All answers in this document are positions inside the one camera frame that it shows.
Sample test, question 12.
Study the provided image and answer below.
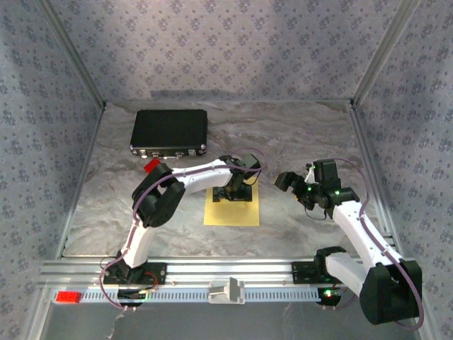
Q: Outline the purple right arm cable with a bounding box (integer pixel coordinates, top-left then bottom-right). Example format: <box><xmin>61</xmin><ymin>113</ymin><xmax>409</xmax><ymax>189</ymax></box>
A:
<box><xmin>323</xmin><ymin>157</ymin><xmax>425</xmax><ymax>332</ymax></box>

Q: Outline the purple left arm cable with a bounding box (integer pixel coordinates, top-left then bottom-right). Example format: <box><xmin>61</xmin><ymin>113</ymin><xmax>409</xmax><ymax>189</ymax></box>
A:
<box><xmin>98</xmin><ymin>147</ymin><xmax>269</xmax><ymax>313</ymax></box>

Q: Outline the white centre bracket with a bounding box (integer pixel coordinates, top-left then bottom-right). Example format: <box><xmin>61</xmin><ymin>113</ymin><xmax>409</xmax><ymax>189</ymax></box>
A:
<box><xmin>207</xmin><ymin>277</ymin><xmax>246</xmax><ymax>305</ymax></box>

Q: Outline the red toy brick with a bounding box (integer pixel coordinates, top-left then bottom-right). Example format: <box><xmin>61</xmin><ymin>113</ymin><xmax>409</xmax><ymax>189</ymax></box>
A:
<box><xmin>56</xmin><ymin>290</ymin><xmax>82</xmax><ymax>305</ymax></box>

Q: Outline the aluminium mounting rail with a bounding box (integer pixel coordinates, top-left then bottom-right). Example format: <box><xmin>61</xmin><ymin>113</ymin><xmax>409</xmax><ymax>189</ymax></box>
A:
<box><xmin>38</xmin><ymin>256</ymin><xmax>365</xmax><ymax>288</ymax></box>

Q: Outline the black hard case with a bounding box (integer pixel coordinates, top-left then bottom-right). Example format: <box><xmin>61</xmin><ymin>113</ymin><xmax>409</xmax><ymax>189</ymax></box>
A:
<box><xmin>129</xmin><ymin>108</ymin><xmax>210</xmax><ymax>159</ymax></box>

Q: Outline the yellow paper sheet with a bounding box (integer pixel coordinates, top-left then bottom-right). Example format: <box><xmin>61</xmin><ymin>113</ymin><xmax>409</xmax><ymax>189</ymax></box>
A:
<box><xmin>203</xmin><ymin>176</ymin><xmax>261</xmax><ymax>227</ymax></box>

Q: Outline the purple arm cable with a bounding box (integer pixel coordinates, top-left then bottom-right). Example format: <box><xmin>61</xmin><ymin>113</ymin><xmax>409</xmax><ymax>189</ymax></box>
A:
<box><xmin>323</xmin><ymin>157</ymin><xmax>425</xmax><ymax>332</ymax></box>
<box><xmin>98</xmin><ymin>147</ymin><xmax>269</xmax><ymax>313</ymax></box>

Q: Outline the black control board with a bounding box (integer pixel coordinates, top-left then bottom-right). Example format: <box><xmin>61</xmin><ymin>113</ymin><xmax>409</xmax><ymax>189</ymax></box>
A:
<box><xmin>316</xmin><ymin>286</ymin><xmax>343</xmax><ymax>307</ymax></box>
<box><xmin>117</xmin><ymin>288</ymin><xmax>148</xmax><ymax>307</ymax></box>

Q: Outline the aluminium side rail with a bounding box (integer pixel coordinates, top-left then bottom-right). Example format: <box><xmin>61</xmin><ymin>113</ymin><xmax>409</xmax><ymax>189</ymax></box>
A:
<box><xmin>348</xmin><ymin>102</ymin><xmax>403</xmax><ymax>258</ymax></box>
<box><xmin>55</xmin><ymin>102</ymin><xmax>108</xmax><ymax>259</ymax></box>

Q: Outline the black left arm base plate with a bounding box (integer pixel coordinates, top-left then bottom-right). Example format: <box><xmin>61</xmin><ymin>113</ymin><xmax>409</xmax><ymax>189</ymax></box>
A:
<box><xmin>102</xmin><ymin>261</ymin><xmax>168</xmax><ymax>286</ymax></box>

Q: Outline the white slotted cable duct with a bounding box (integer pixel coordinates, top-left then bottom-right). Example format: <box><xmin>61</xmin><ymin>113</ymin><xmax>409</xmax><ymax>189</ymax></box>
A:
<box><xmin>52</xmin><ymin>287</ymin><xmax>343</xmax><ymax>305</ymax></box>

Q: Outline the black left control board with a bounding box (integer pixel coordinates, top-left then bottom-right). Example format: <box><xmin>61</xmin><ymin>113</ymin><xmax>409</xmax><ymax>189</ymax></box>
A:
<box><xmin>117</xmin><ymin>288</ymin><xmax>148</xmax><ymax>307</ymax></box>

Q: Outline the black right control board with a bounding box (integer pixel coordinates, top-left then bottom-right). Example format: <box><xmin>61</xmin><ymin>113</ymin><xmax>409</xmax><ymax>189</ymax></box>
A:
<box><xmin>316</xmin><ymin>286</ymin><xmax>343</xmax><ymax>307</ymax></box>

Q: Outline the aluminium frame post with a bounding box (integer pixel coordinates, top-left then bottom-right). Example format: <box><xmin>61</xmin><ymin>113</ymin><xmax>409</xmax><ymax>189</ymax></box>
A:
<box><xmin>350</xmin><ymin>0</ymin><xmax>424</xmax><ymax>107</ymax></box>
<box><xmin>37</xmin><ymin>0</ymin><xmax>108</xmax><ymax>107</ymax></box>

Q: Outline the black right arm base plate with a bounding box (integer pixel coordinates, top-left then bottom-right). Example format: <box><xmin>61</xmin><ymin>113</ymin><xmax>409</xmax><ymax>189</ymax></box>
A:
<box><xmin>290</xmin><ymin>261</ymin><xmax>357</xmax><ymax>285</ymax></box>

